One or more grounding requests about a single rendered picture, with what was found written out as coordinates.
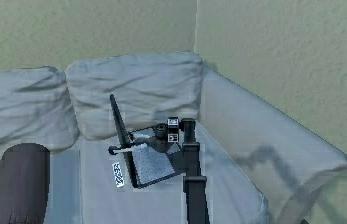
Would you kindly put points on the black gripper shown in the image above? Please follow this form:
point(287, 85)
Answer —
point(161, 130)

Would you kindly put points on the black laptop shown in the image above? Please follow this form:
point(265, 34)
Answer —
point(151, 165)

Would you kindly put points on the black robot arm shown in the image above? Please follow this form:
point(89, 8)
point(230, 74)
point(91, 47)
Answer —
point(194, 196)

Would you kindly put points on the white black remote control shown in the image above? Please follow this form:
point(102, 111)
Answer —
point(118, 174)

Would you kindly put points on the grey sofa back cushion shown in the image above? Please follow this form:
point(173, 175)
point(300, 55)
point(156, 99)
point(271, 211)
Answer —
point(21, 106)
point(137, 86)

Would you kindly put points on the grey sofa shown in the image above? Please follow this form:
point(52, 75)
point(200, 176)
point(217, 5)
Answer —
point(241, 133)

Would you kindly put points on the dark brown bolster cushion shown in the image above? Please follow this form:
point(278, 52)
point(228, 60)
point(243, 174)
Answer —
point(14, 186)

